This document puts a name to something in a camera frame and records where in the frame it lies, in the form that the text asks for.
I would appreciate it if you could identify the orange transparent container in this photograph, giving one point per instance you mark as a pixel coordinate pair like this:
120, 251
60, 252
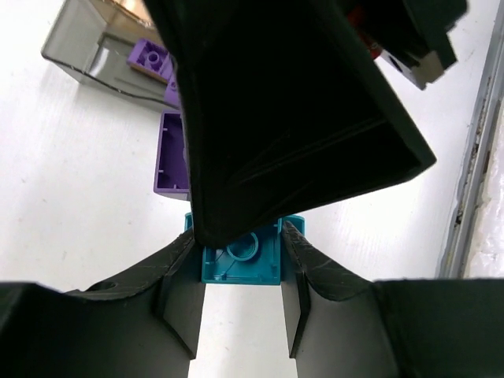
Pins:
133, 10

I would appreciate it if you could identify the aluminium rail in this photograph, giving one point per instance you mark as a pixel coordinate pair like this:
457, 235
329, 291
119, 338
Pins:
477, 155

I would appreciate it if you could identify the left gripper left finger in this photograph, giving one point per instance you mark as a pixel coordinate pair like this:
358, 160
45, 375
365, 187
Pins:
142, 322

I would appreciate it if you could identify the purple small lego brick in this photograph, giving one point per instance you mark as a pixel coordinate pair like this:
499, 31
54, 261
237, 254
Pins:
170, 176

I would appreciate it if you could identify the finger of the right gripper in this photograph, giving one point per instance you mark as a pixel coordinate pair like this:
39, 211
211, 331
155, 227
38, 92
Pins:
284, 110

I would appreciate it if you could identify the purple printed lego brick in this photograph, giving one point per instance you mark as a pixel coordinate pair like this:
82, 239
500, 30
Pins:
151, 59

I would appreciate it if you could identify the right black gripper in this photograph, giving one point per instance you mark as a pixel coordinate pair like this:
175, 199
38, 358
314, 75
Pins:
411, 35

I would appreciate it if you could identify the grey transparent container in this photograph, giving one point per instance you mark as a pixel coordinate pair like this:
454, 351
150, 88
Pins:
95, 52

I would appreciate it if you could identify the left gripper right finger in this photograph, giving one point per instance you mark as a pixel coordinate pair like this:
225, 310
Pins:
341, 325

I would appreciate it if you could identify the teal lego brick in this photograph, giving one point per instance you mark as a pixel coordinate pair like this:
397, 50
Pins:
254, 259

